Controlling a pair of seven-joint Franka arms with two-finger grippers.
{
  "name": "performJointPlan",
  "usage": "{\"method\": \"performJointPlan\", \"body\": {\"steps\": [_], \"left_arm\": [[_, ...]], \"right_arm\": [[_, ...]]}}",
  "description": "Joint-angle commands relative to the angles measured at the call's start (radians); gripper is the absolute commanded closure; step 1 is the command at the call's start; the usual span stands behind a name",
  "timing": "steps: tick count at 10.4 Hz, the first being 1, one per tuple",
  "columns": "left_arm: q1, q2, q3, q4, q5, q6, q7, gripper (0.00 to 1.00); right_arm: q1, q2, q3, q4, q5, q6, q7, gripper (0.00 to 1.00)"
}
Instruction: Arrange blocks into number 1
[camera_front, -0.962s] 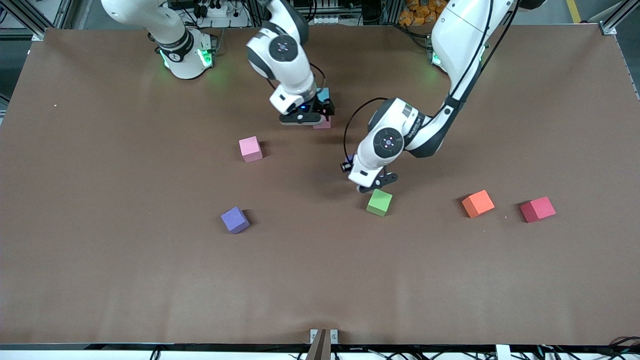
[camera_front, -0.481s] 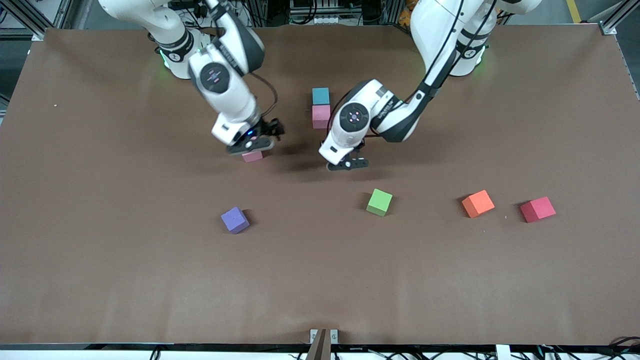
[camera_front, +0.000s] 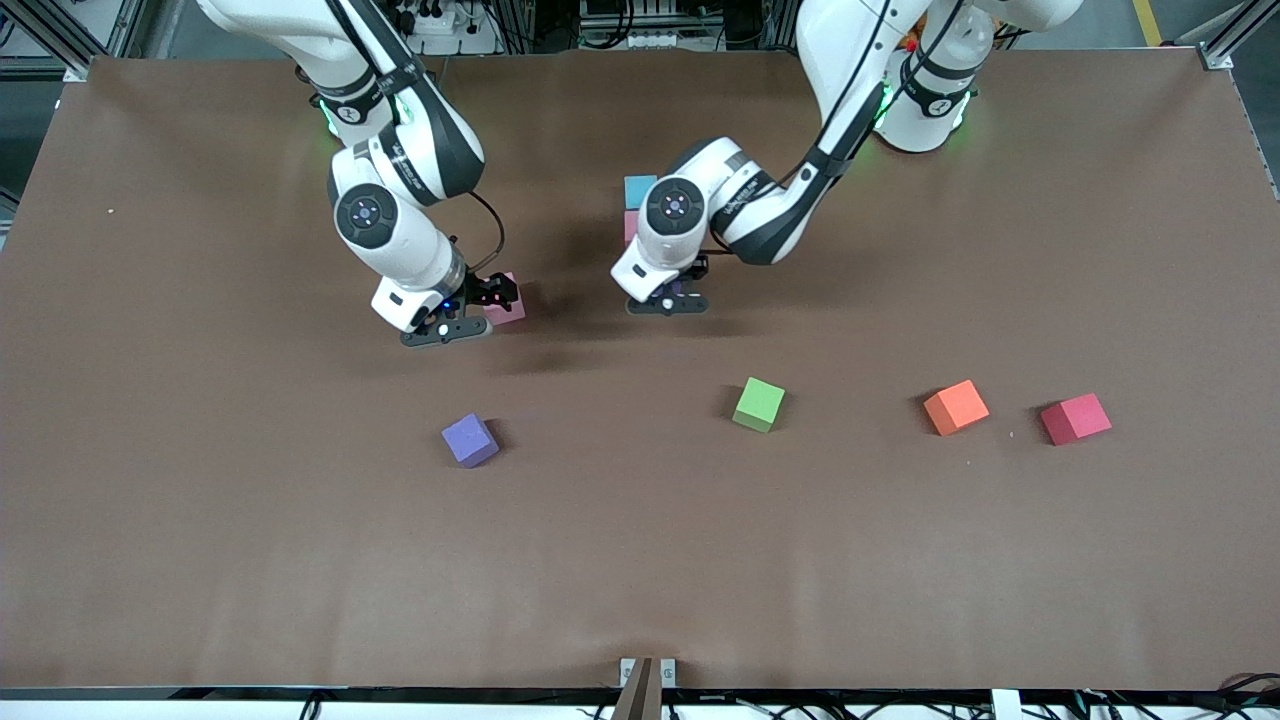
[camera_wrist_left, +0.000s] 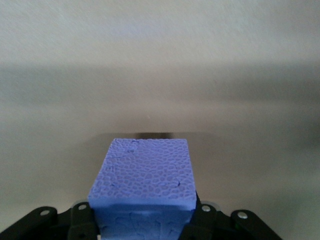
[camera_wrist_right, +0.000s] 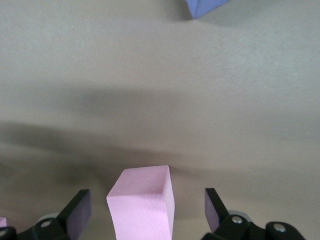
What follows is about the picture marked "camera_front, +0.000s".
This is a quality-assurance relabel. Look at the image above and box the green foam cube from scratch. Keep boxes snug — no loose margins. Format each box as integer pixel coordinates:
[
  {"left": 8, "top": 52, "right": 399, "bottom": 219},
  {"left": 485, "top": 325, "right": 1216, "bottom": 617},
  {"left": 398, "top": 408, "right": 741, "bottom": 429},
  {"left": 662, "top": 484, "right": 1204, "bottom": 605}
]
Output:
[{"left": 732, "top": 377, "right": 786, "bottom": 434}]

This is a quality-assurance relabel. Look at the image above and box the white equipment box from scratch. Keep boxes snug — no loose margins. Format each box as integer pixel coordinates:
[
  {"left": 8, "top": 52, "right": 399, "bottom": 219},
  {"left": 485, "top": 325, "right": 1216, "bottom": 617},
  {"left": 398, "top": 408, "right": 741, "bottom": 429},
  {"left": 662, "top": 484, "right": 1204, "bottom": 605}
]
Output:
[{"left": 578, "top": 0, "right": 691, "bottom": 51}]

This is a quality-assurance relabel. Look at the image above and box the white power strip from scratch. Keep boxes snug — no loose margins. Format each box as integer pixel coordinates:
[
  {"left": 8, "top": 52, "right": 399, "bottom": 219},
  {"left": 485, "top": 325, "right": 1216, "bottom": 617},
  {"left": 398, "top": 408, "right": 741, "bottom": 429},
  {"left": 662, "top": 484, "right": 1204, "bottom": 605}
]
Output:
[{"left": 400, "top": 0, "right": 461, "bottom": 36}]

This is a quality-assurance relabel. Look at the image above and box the orange foam cube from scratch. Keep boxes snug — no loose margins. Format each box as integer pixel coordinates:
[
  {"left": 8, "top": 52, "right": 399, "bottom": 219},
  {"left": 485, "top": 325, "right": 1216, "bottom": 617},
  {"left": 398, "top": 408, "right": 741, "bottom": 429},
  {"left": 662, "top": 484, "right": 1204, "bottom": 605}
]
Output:
[{"left": 923, "top": 380, "right": 991, "bottom": 437}]

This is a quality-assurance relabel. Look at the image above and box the brown table cover sheet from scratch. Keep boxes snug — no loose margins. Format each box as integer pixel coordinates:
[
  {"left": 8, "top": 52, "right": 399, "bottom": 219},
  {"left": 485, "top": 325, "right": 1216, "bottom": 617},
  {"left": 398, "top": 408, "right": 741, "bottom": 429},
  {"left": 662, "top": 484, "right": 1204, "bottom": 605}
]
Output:
[{"left": 0, "top": 50, "right": 1280, "bottom": 691}]

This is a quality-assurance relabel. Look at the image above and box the red foam cube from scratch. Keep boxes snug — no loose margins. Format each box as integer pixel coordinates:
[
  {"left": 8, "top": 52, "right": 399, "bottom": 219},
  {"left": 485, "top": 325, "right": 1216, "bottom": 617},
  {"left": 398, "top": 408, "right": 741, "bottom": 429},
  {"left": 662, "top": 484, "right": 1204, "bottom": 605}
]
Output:
[{"left": 1040, "top": 393, "right": 1113, "bottom": 447}]

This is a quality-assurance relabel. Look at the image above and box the brown post at table edge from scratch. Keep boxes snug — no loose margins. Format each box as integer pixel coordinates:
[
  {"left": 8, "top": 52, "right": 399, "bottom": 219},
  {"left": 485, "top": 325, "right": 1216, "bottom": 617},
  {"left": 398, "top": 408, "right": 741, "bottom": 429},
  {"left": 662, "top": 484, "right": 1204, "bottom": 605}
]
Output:
[{"left": 612, "top": 657, "right": 663, "bottom": 720}]

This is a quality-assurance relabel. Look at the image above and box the silver aluminium frame profile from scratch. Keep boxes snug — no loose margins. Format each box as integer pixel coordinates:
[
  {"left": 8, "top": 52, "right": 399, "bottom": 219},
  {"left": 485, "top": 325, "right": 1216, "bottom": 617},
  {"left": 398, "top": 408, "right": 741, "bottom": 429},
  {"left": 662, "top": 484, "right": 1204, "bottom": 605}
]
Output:
[
  {"left": 0, "top": 0, "right": 131, "bottom": 81},
  {"left": 1195, "top": 0, "right": 1280, "bottom": 71}
]

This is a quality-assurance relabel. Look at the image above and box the white table edge rail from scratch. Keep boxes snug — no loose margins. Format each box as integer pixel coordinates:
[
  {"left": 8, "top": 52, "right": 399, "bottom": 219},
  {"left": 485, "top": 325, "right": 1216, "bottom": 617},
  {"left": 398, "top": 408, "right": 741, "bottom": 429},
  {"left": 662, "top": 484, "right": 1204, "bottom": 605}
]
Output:
[{"left": 0, "top": 688, "right": 1280, "bottom": 720}]

